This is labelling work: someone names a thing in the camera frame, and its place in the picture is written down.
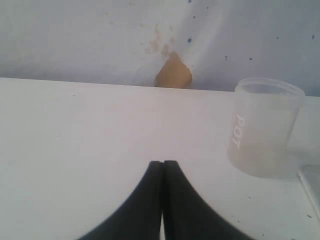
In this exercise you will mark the translucent plastic container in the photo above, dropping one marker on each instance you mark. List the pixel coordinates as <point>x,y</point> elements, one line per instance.
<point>264,114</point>

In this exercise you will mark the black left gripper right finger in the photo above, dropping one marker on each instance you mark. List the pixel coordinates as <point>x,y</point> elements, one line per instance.
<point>186,216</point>

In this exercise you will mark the white plastic tray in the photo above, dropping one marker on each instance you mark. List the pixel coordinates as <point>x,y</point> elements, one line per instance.
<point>309,176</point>

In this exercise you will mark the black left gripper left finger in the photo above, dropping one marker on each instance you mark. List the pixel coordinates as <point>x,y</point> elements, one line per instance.
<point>139,217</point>

